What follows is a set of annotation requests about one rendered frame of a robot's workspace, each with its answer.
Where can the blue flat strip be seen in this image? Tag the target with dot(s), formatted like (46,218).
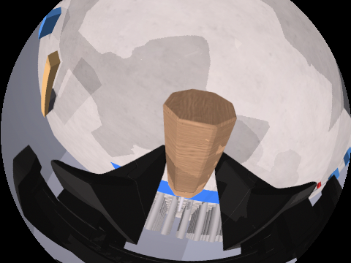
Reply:
(204,196)

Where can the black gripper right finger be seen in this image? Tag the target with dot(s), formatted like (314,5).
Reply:
(248,204)

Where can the blue rectangular block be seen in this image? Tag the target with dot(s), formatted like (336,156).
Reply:
(49,22)
(347,156)
(335,173)

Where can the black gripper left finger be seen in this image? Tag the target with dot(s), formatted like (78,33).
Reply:
(124,195)

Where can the wooden-handled metal rod tool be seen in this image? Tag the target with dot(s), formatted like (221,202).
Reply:
(197,127)

